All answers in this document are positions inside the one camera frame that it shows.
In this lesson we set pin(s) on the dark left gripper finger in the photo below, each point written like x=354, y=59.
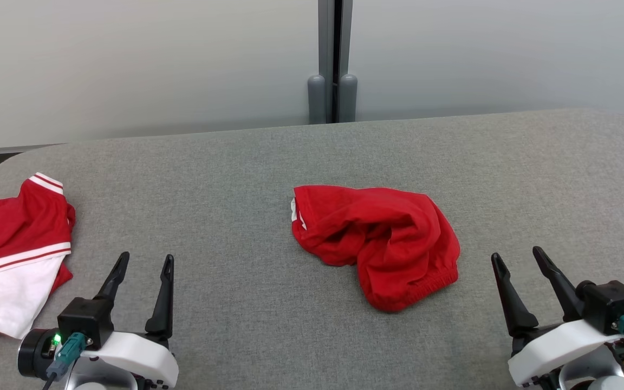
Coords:
x=116, y=276
x=164, y=303

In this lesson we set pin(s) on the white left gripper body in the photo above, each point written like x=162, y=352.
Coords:
x=133, y=355

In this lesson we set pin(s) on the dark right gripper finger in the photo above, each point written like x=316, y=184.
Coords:
x=512, y=303
x=561, y=284

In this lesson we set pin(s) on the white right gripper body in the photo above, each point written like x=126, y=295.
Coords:
x=556, y=346

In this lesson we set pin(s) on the red and white t-shirt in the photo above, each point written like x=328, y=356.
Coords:
x=8, y=238

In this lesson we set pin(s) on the red shorts white stripes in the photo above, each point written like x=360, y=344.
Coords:
x=382, y=238

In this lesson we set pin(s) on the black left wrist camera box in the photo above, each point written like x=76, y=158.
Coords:
x=87, y=319

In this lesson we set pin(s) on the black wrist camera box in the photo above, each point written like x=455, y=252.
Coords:
x=87, y=319
x=610, y=303

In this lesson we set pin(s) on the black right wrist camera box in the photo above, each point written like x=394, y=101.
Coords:
x=610, y=303

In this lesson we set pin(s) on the grey wall baseboard strip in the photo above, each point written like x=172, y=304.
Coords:
x=3, y=149

